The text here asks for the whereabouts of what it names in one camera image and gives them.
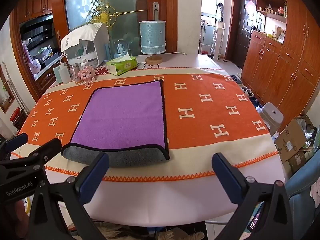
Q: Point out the blue table lamp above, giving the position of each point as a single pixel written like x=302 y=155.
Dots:
x=152 y=37

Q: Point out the white cloth cover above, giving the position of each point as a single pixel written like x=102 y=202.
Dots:
x=85 y=35

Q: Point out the dark entrance door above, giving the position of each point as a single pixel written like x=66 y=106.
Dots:
x=245 y=30

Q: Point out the brown glass jar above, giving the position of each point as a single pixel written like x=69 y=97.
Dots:
x=75 y=75

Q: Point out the pair of blue shoes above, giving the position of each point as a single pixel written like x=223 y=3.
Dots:
x=235 y=79

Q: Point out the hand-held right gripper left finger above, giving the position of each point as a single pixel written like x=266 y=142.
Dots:
x=93 y=178

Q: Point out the blue chair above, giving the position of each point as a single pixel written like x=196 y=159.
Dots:
x=302 y=192

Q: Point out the pink toy figure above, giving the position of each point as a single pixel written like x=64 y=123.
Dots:
x=86 y=75

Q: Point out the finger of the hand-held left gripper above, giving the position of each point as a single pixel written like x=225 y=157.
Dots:
x=16 y=140
x=46 y=148

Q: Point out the open cardboard box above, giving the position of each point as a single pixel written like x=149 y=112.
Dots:
x=291 y=140

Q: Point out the white shelf rack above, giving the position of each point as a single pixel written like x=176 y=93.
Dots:
x=218 y=40

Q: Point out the wooden kitchen cabinet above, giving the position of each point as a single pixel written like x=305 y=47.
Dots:
x=35 y=3

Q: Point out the white countertop appliance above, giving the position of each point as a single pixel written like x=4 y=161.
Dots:
x=85 y=55

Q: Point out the teal plastic bottle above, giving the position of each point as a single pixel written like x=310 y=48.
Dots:
x=57 y=75

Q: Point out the green tissue pack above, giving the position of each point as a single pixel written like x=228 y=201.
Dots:
x=122 y=65

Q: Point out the wooden wall cabinet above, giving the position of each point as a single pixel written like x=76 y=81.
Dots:
x=282 y=62

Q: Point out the purple and grey towel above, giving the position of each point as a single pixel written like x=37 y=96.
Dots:
x=125 y=115

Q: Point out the small white jar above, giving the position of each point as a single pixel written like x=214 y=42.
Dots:
x=84 y=63

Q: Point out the grey plastic stool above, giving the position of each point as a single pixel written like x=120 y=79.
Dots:
x=271 y=116

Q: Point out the glass snow globe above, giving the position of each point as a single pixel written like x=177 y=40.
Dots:
x=121 y=50

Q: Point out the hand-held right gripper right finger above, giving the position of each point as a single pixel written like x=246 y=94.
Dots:
x=226 y=172

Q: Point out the gold ornament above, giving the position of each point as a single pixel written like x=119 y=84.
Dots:
x=103 y=16

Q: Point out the red crate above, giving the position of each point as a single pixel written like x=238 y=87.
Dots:
x=17 y=118

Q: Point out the orange printed blanket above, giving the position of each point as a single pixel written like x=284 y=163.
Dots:
x=212 y=110

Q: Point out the white plastic bottle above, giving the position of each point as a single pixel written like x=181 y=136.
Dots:
x=65 y=73

